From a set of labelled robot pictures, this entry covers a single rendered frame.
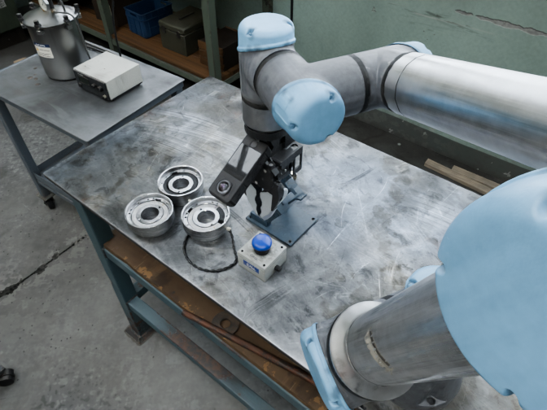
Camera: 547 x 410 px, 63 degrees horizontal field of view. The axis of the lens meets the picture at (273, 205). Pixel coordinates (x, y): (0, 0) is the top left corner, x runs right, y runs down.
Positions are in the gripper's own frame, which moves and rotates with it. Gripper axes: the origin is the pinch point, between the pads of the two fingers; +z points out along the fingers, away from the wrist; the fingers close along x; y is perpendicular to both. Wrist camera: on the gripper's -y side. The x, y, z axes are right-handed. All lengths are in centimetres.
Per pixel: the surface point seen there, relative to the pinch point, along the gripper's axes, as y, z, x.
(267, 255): -0.5, 9.5, -1.9
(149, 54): 107, 71, 185
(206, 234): -3.8, 10.9, 12.1
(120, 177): -2.9, 14.0, 43.8
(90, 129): 11, 26, 83
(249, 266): -3.7, 11.7, 0.1
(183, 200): 0.3, 11.5, 23.7
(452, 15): 161, 23, 27
